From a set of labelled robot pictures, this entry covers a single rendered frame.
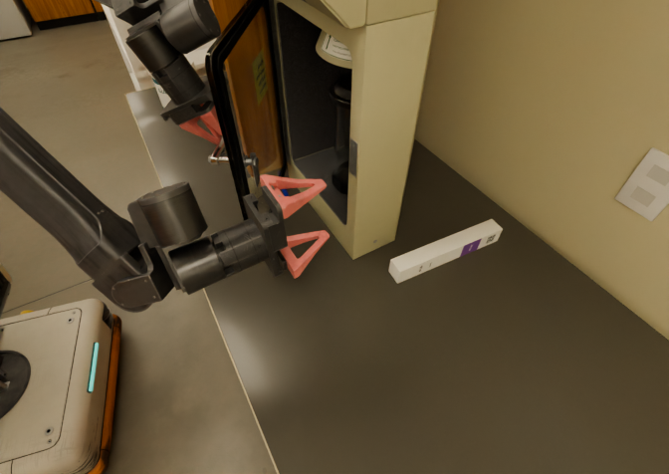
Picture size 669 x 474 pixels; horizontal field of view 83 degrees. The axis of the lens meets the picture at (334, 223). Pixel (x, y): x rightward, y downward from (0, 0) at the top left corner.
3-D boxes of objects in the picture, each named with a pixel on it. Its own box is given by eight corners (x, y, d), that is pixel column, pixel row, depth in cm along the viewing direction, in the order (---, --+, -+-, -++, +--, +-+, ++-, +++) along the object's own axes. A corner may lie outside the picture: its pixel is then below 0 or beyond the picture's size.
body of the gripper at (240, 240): (277, 220, 44) (215, 247, 41) (288, 273, 51) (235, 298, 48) (255, 189, 48) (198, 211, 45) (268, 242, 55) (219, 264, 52)
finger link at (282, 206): (337, 183, 45) (265, 213, 42) (338, 225, 50) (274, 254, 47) (311, 154, 49) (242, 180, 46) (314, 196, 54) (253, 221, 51)
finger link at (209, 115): (216, 138, 70) (182, 95, 64) (248, 126, 68) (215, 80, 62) (204, 160, 66) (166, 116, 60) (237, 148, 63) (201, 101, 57)
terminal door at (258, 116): (286, 164, 95) (265, -18, 66) (257, 261, 74) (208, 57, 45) (283, 164, 95) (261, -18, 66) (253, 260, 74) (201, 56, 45)
